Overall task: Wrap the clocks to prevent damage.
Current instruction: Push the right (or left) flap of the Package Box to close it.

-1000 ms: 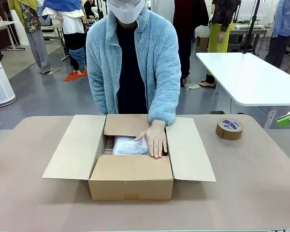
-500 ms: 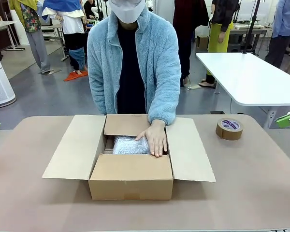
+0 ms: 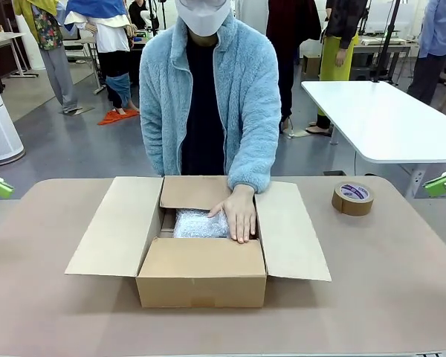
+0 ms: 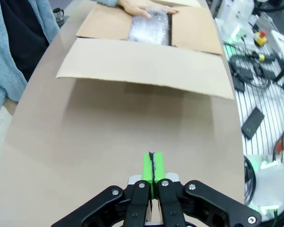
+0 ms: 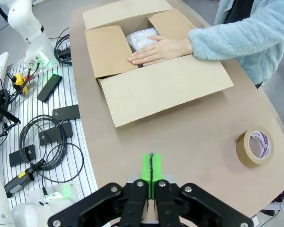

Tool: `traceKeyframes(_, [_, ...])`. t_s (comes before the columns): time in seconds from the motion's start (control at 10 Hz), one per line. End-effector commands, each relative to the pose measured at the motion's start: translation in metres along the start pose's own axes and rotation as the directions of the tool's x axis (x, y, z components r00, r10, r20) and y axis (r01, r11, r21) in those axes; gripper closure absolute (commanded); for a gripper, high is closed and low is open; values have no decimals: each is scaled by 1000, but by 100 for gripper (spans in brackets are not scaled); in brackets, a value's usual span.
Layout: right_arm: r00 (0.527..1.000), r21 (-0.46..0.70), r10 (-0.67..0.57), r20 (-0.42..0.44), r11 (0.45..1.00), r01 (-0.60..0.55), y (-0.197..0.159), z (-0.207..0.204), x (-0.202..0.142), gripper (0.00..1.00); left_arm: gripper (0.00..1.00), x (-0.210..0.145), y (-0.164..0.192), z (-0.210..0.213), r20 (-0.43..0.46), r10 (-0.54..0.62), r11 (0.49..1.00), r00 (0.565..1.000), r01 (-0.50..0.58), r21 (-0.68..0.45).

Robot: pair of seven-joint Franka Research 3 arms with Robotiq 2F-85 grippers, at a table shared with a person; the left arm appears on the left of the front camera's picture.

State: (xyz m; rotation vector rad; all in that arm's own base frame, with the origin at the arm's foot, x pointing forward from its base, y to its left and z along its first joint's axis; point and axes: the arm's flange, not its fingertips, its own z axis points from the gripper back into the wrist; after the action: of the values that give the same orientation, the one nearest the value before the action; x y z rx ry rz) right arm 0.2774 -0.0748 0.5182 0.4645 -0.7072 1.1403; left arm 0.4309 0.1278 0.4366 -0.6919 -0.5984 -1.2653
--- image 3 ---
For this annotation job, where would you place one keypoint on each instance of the brown packing tape roll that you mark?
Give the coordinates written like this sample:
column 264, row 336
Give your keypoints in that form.
column 353, row 204

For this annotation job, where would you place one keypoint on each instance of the wooden top workbench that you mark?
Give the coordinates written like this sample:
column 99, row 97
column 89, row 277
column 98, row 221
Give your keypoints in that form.
column 371, row 40

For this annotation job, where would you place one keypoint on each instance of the white table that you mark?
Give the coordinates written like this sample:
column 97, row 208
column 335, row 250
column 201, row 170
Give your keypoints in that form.
column 379, row 119

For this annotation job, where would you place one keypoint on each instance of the orange cloth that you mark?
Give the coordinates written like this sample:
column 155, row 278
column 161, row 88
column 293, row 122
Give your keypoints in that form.
column 115, row 118

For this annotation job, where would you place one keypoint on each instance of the grey background table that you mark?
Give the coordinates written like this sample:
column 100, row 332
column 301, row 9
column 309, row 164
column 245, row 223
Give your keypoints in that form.
column 3, row 37

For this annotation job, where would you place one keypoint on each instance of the person's left forearm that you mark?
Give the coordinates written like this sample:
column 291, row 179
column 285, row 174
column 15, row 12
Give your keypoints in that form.
column 249, row 167

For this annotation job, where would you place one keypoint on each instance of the figure in dark red clothes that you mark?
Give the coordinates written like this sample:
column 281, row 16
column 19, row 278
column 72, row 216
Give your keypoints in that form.
column 290, row 22

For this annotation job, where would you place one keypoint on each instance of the mannequin in white shirt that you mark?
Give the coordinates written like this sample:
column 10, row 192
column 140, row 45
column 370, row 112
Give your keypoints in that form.
column 111, row 37

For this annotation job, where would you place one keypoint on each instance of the person in blue fleece jacket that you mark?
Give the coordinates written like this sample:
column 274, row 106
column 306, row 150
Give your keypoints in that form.
column 204, row 111

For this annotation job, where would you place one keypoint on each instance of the person in yellow apron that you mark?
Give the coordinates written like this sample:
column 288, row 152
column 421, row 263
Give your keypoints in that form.
column 334, row 56

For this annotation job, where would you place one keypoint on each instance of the bubble clock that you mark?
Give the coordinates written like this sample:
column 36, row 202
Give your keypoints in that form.
column 197, row 225

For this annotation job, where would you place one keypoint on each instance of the white air purifier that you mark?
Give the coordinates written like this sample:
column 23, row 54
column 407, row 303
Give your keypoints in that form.
column 0, row 130

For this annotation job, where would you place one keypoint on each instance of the mannequin in floral shirt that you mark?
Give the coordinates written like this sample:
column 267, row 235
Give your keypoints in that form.
column 48, row 26

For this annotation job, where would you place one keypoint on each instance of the person in blue shirt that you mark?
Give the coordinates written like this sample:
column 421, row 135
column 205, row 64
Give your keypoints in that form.
column 436, row 29

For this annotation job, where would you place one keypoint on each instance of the small background cardboard box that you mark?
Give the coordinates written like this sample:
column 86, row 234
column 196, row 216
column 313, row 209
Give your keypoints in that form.
column 312, row 67

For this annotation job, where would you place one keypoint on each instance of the white face mask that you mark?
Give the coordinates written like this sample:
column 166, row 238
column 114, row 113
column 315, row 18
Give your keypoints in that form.
column 202, row 20

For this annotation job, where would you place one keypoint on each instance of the person's left hand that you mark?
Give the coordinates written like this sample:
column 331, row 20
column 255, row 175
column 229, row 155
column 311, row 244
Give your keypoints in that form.
column 239, row 215

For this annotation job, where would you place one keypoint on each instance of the person's right forearm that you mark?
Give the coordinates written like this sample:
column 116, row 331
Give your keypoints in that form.
column 161, row 156

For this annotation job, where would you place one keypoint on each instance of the brown cardboard box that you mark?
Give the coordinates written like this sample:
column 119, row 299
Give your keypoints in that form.
column 200, row 282

